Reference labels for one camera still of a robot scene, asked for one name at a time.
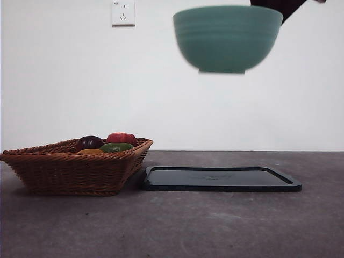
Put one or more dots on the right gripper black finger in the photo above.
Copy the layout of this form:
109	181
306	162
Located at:
289	6

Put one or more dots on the teal ribbed bowl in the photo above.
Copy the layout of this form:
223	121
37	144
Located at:
225	40

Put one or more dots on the orange-brown oval fruit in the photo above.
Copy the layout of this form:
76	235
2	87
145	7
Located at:
91	151

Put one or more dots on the dark rectangular tray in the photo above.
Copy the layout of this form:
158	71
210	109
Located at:
220	180

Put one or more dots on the red round fruit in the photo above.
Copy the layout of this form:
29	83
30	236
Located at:
121	138

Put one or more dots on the green oval fruit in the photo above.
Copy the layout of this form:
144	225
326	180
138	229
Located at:
117	147

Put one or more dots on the dark purple round fruit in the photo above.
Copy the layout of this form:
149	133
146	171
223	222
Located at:
88	142

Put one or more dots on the brown wicker basket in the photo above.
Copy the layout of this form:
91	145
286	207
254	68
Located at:
72	174

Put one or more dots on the white wall socket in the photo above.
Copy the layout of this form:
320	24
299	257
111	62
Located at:
123	13

